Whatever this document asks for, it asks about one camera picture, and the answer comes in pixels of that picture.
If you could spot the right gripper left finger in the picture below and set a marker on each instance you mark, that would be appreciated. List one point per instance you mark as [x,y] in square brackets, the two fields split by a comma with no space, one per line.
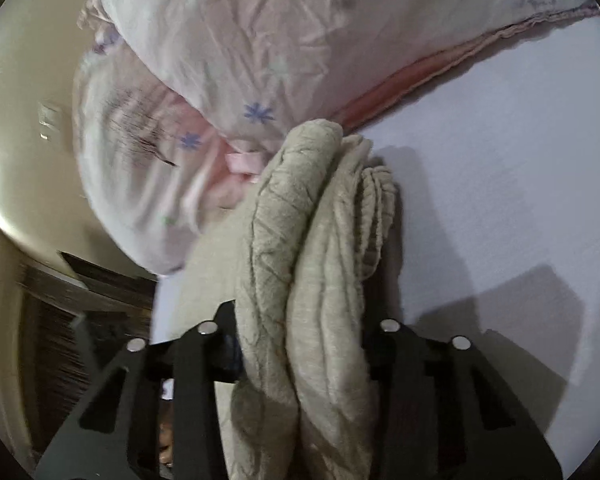
[113,432]

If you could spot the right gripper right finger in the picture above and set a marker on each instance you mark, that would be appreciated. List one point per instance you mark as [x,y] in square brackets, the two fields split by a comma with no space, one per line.
[444,412]

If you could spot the grey cable-knit sweater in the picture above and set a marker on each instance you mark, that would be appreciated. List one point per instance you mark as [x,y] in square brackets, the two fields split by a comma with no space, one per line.
[293,257]

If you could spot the dark wooden bedside furniture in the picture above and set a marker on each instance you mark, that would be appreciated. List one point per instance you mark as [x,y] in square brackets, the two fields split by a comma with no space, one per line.
[70,330]

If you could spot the lavender bed sheet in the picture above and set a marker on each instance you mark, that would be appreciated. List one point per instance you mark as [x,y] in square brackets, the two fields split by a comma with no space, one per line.
[496,232]

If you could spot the pink floral left pillow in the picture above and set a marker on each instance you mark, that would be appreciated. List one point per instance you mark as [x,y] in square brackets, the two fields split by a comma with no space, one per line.
[154,171]

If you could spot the pink floral pillow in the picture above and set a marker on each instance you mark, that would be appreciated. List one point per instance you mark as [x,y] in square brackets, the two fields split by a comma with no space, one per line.
[254,69]
[154,171]

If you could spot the pink floral right pillow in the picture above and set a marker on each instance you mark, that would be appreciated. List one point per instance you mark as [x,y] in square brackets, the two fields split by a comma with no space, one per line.
[254,69]

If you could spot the white wall switch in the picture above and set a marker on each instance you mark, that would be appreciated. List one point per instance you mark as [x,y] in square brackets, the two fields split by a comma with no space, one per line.
[50,121]

